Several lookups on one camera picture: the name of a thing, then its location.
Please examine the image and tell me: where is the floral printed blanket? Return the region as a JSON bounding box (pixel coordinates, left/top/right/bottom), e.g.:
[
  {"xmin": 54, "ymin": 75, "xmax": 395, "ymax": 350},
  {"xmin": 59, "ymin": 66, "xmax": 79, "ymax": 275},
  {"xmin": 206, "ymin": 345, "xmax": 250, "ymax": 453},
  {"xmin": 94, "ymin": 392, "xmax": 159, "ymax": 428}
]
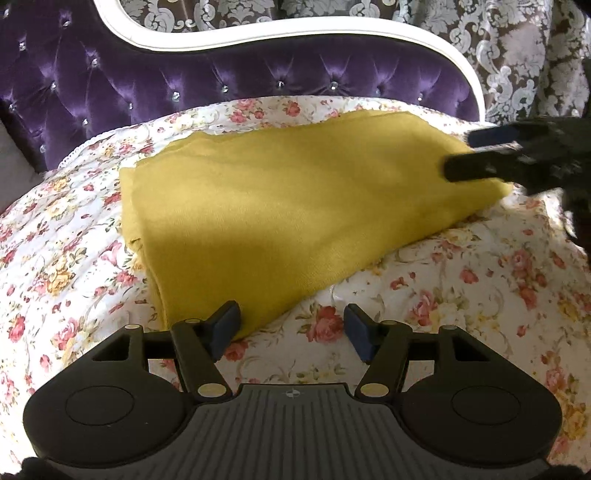
[{"xmin": 0, "ymin": 95, "xmax": 591, "ymax": 467}]

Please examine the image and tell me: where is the purple tufted sofa back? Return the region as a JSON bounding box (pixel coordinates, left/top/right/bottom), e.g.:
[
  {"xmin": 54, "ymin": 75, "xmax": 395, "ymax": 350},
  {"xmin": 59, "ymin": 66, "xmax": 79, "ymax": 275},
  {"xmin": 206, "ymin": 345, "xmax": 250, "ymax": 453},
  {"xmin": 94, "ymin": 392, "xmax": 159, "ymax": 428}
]
[{"xmin": 0, "ymin": 0, "xmax": 485, "ymax": 174}]

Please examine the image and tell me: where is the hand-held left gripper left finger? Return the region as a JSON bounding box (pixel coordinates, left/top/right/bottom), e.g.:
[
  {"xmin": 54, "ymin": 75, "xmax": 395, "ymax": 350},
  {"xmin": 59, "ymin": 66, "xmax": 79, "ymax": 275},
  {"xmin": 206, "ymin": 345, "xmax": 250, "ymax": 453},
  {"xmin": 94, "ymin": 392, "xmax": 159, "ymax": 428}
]
[{"xmin": 91, "ymin": 301, "xmax": 242, "ymax": 401}]

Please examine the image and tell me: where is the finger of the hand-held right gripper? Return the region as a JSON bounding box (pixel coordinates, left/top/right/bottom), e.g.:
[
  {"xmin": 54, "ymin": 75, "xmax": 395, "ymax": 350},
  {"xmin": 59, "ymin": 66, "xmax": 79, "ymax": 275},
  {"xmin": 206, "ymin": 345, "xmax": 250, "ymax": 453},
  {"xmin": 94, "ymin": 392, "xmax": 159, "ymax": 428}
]
[
  {"xmin": 443, "ymin": 151, "xmax": 520, "ymax": 184},
  {"xmin": 465, "ymin": 124, "xmax": 525, "ymax": 149}
]

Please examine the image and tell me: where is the grey pillow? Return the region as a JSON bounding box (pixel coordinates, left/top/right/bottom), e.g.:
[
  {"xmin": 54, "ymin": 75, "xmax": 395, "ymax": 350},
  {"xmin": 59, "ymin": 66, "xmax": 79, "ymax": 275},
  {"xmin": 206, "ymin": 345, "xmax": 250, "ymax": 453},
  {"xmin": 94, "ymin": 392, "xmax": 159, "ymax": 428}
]
[{"xmin": 0, "ymin": 124, "xmax": 38, "ymax": 185}]

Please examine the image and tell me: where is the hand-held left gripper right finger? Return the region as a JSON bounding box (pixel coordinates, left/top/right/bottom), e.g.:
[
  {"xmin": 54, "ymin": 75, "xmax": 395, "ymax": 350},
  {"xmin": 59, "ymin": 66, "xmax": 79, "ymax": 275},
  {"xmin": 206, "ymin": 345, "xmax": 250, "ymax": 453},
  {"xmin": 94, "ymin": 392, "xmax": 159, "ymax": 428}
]
[{"xmin": 344, "ymin": 303, "xmax": 495, "ymax": 400}]

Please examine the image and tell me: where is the mustard yellow shirt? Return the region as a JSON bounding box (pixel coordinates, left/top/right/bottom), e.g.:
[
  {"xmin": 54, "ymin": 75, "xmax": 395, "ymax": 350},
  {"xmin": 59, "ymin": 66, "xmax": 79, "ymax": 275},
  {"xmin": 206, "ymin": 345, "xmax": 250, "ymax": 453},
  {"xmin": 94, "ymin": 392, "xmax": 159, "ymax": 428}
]
[{"xmin": 119, "ymin": 111, "xmax": 511, "ymax": 342}]

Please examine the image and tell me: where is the grey damask curtain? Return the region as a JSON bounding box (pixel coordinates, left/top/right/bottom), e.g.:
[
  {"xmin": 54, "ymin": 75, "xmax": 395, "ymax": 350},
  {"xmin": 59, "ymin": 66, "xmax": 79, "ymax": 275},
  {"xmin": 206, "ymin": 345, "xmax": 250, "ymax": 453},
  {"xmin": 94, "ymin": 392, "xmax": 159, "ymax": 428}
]
[{"xmin": 120, "ymin": 0, "xmax": 591, "ymax": 123}]

